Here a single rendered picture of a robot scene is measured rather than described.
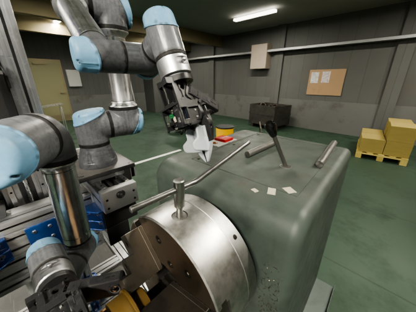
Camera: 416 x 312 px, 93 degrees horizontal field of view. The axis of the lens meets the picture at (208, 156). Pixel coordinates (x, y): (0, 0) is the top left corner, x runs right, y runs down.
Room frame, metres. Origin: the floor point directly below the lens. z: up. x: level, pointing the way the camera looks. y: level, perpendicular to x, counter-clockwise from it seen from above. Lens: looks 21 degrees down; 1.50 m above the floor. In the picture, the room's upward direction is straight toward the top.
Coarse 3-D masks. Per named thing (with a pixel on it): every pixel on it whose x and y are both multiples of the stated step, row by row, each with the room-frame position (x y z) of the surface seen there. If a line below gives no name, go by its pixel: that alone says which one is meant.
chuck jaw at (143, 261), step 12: (132, 240) 0.33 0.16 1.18; (144, 240) 0.34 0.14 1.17; (132, 252) 0.32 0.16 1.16; (144, 252) 0.32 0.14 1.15; (132, 264) 0.30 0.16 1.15; (144, 264) 0.30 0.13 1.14; (156, 264) 0.31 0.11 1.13; (132, 276) 0.28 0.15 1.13; (144, 276) 0.29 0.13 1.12; (132, 288) 0.26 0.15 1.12
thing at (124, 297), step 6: (138, 288) 0.27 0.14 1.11; (120, 294) 0.26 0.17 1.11; (126, 294) 0.25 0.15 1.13; (132, 294) 0.26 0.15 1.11; (138, 294) 0.26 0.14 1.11; (144, 294) 0.26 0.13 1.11; (114, 300) 0.25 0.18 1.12; (120, 300) 0.24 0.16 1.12; (126, 300) 0.24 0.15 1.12; (132, 300) 0.24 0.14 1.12; (138, 300) 0.25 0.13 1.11; (144, 300) 0.25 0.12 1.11; (150, 300) 0.26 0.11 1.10; (108, 306) 0.23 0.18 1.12; (114, 306) 0.23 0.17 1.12; (120, 306) 0.23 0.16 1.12; (126, 306) 0.23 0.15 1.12; (132, 306) 0.23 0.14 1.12; (138, 306) 0.24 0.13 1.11; (144, 306) 0.24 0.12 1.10
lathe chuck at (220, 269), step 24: (144, 216) 0.35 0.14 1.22; (168, 216) 0.34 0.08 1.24; (192, 216) 0.34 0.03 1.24; (168, 240) 0.29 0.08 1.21; (192, 240) 0.28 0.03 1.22; (216, 240) 0.30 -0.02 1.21; (168, 264) 0.30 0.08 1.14; (192, 264) 0.25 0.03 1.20; (216, 264) 0.26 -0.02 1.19; (240, 264) 0.28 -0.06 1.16; (192, 288) 0.25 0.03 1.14; (216, 288) 0.23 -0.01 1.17; (240, 288) 0.26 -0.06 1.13
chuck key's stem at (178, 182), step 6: (174, 180) 0.34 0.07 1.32; (180, 180) 0.34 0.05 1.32; (174, 186) 0.33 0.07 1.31; (180, 186) 0.33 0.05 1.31; (180, 192) 0.33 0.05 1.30; (174, 198) 0.33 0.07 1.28; (180, 198) 0.33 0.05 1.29; (174, 204) 0.33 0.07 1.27; (180, 204) 0.33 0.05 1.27; (180, 210) 0.33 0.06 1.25; (180, 216) 0.33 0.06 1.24
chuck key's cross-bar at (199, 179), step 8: (248, 144) 0.49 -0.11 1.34; (232, 152) 0.45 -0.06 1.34; (224, 160) 0.43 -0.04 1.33; (216, 168) 0.41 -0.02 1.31; (200, 176) 0.38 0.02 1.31; (184, 184) 0.35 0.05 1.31; (192, 184) 0.36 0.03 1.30; (168, 192) 0.32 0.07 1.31; (176, 192) 0.33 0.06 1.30; (144, 200) 0.29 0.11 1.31; (152, 200) 0.29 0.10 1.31; (160, 200) 0.30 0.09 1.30; (136, 208) 0.27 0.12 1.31
